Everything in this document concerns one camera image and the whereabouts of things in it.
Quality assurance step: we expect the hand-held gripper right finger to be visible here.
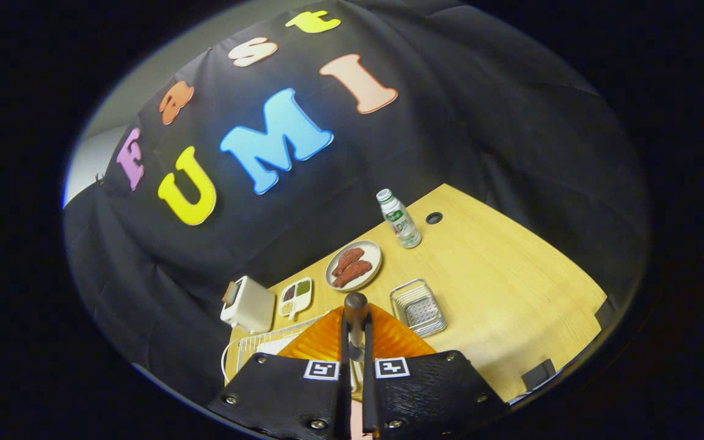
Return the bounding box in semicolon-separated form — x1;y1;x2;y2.
361;304;508;440

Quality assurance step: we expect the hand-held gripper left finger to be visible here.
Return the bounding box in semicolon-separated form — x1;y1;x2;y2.
207;309;353;440

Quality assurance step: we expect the wooden handled spoon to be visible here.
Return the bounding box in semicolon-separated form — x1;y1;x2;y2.
343;291;370;362

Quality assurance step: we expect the white wire dish rack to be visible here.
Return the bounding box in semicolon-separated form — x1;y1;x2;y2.
222;312;363;392

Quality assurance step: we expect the metal wire basket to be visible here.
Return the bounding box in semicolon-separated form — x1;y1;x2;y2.
389;279;448;339

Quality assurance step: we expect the white divided bean dish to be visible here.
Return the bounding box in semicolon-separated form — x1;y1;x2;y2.
278;278;314;321

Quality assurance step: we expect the beige plate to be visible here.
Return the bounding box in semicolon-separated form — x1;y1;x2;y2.
325;240;383;292

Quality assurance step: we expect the white drip tray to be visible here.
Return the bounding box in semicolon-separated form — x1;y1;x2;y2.
254;335;305;356

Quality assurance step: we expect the red meat piece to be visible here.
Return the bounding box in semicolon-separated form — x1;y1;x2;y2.
334;260;373;288
331;247;365;277

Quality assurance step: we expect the white toaster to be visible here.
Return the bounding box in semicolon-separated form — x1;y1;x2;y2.
220;276;276;334

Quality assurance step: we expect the white drink bottle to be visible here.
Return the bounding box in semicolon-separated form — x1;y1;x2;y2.
376;188;422;249

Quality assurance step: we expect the black backdrop cloth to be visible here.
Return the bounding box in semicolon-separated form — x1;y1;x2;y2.
62;0;652;404

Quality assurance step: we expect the black table edge bracket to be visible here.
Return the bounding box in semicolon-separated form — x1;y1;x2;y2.
594;298;617;329
521;359;556;392

